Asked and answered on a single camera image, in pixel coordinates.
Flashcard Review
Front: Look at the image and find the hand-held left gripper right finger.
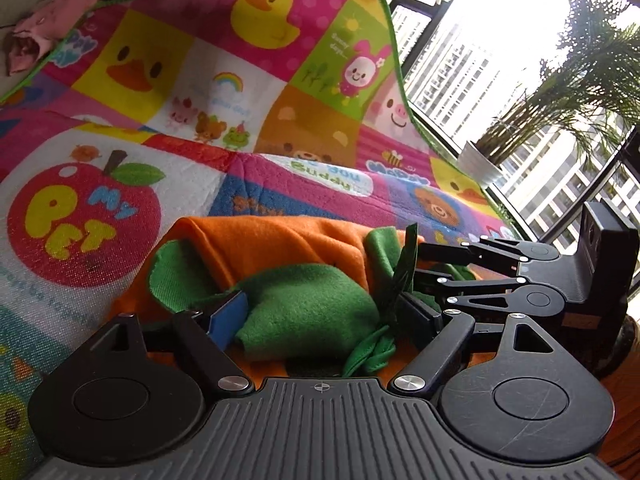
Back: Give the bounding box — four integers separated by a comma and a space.
390, 292, 557, 396

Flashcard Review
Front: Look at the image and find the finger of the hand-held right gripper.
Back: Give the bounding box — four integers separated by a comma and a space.
414, 269, 526, 335
417, 235, 525, 277

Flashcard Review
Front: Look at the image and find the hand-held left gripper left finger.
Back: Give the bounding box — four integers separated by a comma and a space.
102, 292, 256, 397

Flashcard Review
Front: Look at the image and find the orange and green fleece garment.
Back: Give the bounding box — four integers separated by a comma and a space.
107, 216, 506, 378

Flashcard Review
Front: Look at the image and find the white plant pot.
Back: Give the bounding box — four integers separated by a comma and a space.
457, 140, 507, 189

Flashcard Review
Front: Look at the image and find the green palm plant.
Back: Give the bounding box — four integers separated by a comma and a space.
475, 0, 640, 173

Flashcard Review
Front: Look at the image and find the colourful cartoon play mat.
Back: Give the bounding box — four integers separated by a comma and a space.
0, 0, 521, 467

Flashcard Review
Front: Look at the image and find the pink crumpled cloth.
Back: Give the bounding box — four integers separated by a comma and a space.
4, 0, 103, 77

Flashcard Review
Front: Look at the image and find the black window frame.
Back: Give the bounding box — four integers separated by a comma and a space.
382, 0, 640, 266

